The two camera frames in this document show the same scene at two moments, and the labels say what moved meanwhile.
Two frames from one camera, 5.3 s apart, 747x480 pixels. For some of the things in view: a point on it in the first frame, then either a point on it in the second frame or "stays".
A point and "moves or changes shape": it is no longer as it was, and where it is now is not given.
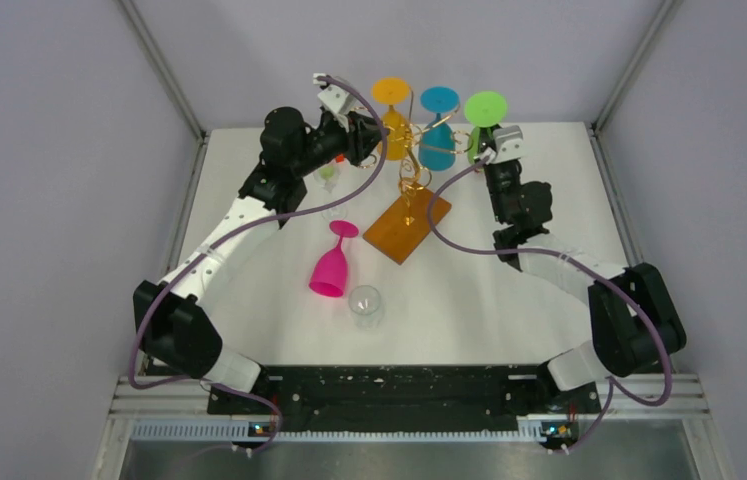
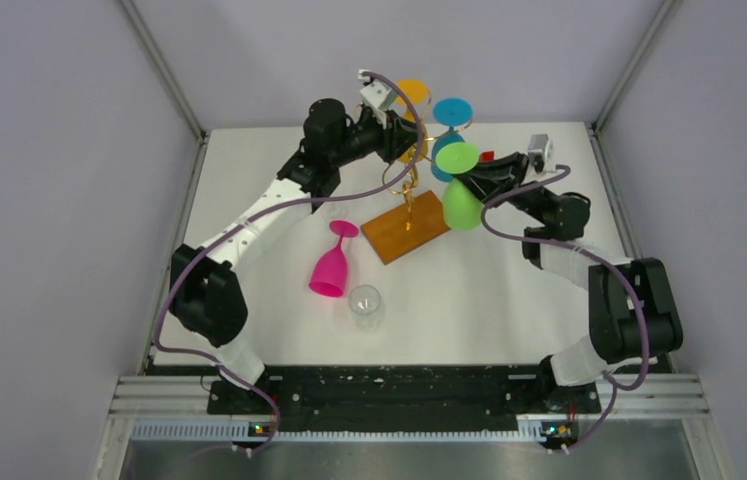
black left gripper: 364,134 stays
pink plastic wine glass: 329,277 stays
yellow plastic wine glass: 394,91 moves or changes shape
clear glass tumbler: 365,302 stays
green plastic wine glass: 483,109 → 463,209
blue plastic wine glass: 436,142 moves or changes shape
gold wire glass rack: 405,223 moves or changes shape
